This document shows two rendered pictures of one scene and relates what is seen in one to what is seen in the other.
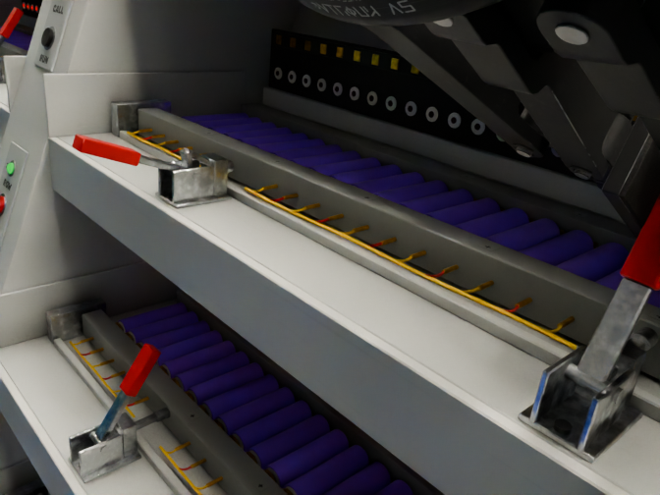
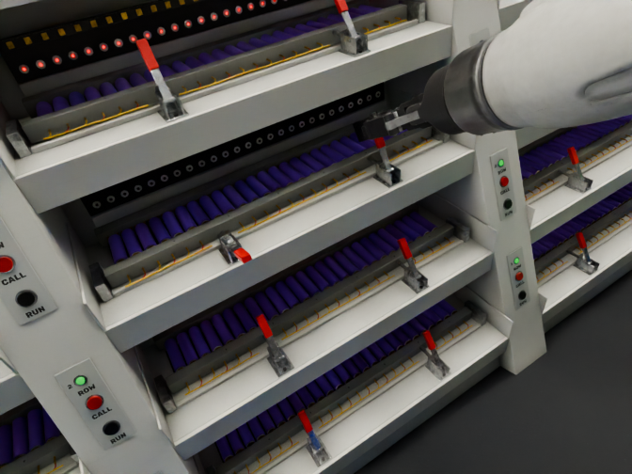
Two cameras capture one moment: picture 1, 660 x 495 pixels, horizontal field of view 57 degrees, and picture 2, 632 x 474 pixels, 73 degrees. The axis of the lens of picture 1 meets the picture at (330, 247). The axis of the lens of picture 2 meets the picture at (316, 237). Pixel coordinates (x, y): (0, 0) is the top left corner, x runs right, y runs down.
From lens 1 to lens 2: 54 cm
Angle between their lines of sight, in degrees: 61
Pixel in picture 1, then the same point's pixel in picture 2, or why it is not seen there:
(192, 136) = (169, 249)
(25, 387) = (217, 412)
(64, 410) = (242, 387)
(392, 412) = (367, 216)
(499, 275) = (334, 175)
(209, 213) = (254, 246)
